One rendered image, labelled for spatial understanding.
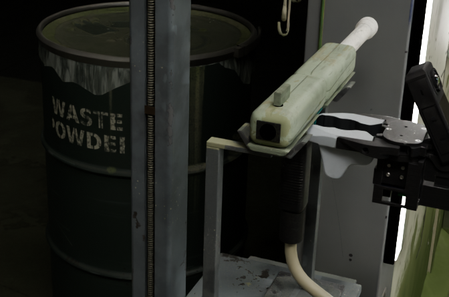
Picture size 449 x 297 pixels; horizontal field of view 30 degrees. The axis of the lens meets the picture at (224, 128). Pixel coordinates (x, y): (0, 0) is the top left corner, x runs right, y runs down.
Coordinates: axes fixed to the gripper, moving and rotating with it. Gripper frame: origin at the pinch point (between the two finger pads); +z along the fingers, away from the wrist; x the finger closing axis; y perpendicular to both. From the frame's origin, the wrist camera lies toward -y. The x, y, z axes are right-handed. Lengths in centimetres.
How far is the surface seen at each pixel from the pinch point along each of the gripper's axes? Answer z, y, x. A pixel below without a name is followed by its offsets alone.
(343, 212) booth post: 5, 36, 46
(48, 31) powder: 95, 24, 89
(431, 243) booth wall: -4, 91, 144
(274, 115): 1.3, -4.9, -12.1
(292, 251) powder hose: 1.0, 17.6, -1.2
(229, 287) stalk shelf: 12.0, 30.4, 6.4
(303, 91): 0.6, -5.1, -3.8
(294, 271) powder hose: 0.4, 20.3, -1.3
